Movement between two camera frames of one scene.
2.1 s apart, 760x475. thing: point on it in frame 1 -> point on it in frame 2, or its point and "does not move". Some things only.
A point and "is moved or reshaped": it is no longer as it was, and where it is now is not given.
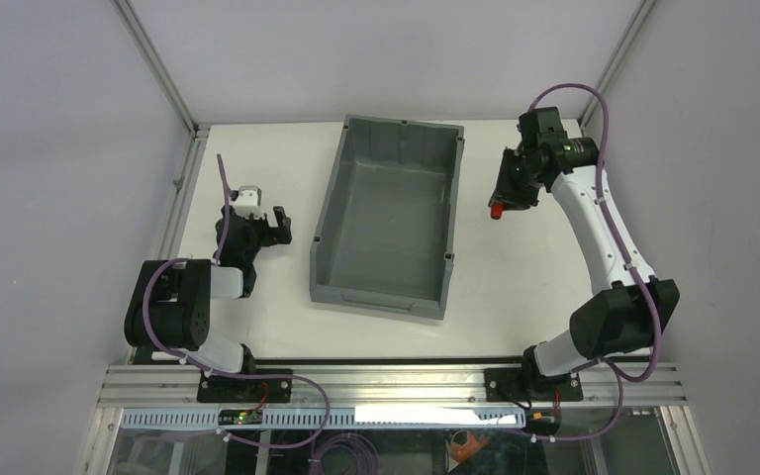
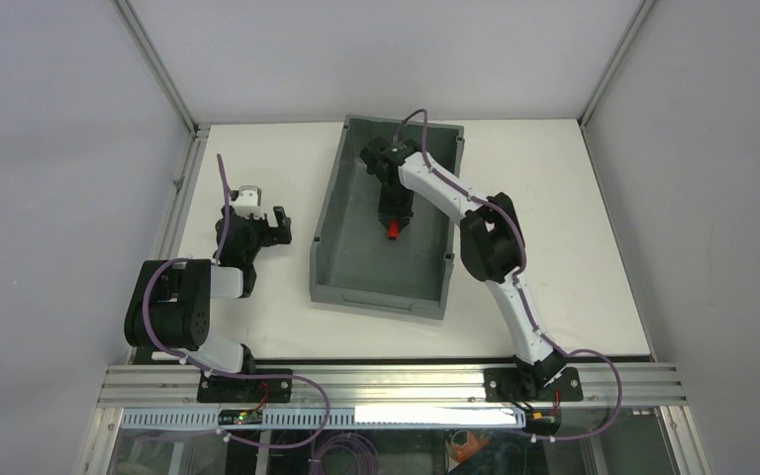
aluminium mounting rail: x=338 y=385 does not move
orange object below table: x=461 y=453 does not move
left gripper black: x=265 y=232 does not move
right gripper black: x=508 y=185 -> x=394 y=214
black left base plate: x=247 y=390 does not move
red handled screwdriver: x=496 y=211 is moved or reshaped
